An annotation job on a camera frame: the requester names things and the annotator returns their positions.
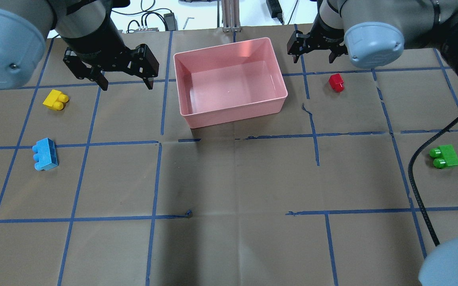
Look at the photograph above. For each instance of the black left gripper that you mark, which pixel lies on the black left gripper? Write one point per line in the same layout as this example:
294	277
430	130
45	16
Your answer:
96	49

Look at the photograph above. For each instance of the black power adapter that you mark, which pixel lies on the black power adapter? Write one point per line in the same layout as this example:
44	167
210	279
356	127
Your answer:
275	10

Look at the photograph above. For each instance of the blue toy block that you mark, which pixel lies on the blue toy block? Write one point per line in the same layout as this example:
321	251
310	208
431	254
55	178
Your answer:
45	154

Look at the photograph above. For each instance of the green toy block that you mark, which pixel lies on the green toy block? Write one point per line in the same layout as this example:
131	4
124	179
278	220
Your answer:
444	156

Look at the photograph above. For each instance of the aluminium frame post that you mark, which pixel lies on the aluminium frame post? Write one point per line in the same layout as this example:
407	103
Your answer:
230	15

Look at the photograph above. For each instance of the yellow toy block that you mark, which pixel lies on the yellow toy block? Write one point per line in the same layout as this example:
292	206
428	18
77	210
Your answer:
56	100

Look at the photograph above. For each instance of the pink plastic box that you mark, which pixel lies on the pink plastic box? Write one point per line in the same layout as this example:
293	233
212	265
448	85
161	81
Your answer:
229	82

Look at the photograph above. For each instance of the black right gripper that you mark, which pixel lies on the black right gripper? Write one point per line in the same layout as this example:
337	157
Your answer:
325	36

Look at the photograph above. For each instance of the red toy block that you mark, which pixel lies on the red toy block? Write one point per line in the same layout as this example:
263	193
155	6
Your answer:
336	82

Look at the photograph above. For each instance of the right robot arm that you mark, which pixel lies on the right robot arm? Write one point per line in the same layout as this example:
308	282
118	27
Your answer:
374	33

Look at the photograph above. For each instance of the black usb hub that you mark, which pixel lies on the black usb hub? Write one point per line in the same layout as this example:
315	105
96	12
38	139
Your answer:
170	21

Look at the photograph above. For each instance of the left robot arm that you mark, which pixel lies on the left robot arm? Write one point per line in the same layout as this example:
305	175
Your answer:
94	44

